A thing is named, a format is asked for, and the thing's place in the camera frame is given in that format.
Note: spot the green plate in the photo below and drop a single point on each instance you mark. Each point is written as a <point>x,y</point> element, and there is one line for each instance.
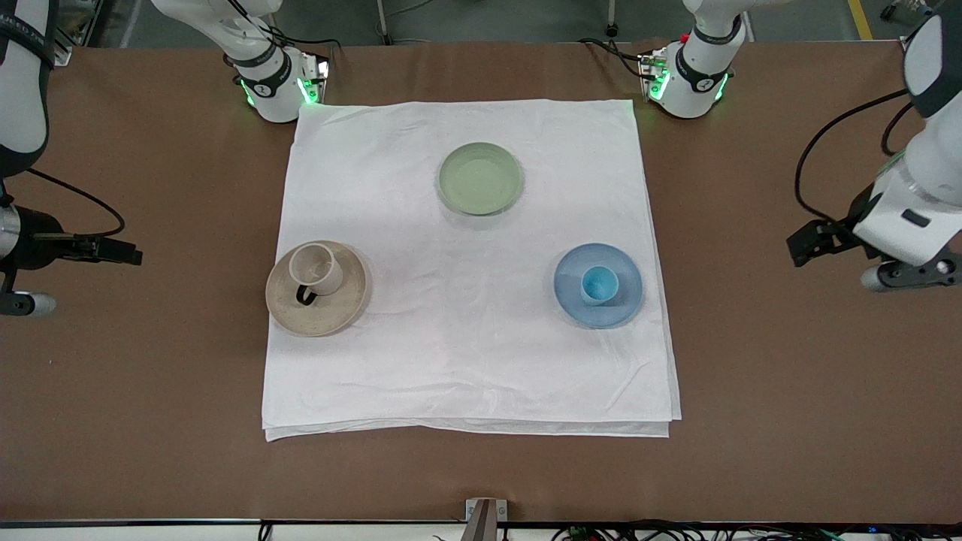
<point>481,179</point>

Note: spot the aluminium frame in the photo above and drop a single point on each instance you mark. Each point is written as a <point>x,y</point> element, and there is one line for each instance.
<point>79,30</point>

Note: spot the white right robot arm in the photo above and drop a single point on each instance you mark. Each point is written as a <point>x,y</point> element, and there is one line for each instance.
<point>267,79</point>

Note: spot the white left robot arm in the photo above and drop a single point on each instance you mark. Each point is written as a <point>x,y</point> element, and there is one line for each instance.
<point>695,75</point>

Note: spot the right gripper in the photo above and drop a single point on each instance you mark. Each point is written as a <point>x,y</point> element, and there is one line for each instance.
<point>37,239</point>

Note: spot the beige gray plate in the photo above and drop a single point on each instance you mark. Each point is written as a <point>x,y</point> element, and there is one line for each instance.
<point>338,308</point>

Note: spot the white cloth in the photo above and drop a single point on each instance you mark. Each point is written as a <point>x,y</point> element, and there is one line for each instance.
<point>466,338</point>

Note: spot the metal table bracket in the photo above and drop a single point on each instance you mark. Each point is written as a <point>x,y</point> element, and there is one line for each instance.
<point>485,518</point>

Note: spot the metal post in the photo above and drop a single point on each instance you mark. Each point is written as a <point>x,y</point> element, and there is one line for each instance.
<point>612,19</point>
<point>383,19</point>

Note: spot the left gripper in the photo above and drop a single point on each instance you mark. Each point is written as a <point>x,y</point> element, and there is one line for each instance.
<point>848,225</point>

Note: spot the blue cup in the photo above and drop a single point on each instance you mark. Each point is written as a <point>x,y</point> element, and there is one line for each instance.
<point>599,285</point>

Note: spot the blue plate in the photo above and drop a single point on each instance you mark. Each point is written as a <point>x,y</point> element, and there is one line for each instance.
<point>579,297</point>

